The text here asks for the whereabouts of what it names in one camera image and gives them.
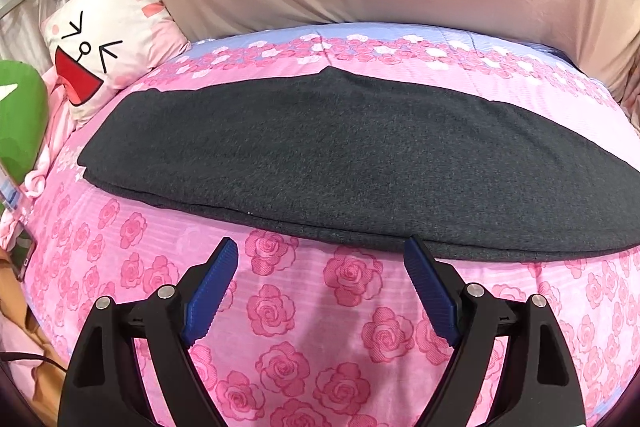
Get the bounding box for dark grey pants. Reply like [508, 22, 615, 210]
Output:
[78, 67, 639, 262]

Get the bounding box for pink rose bed quilt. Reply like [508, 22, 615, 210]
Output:
[24, 24, 639, 426]

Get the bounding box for green plush toy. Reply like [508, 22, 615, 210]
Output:
[1, 60, 49, 184]

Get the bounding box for white cartoon rabbit pillow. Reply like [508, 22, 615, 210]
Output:
[41, 0, 190, 124]

